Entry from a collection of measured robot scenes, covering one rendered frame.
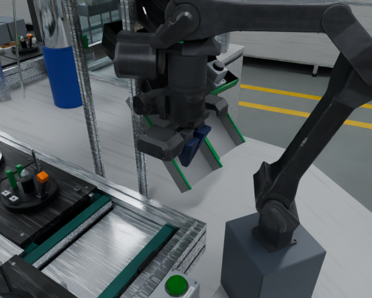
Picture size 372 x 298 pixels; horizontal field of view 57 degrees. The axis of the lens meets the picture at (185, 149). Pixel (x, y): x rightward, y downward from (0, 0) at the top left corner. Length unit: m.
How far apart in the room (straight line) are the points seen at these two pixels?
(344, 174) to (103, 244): 2.22
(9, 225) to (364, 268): 0.86
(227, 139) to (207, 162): 0.14
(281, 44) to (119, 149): 3.44
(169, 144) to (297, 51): 4.07
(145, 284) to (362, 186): 2.21
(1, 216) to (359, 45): 0.84
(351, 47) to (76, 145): 1.08
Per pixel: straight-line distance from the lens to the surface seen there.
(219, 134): 1.04
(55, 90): 1.65
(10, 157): 1.18
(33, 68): 2.04
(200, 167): 0.94
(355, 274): 0.97
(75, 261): 0.87
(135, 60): 0.50
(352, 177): 2.83
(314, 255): 0.70
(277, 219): 0.61
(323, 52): 4.47
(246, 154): 1.28
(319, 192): 1.17
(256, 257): 0.67
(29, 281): 0.80
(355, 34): 0.49
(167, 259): 0.79
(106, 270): 0.84
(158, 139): 0.48
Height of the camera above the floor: 1.57
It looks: 33 degrees down
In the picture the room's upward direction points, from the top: straight up
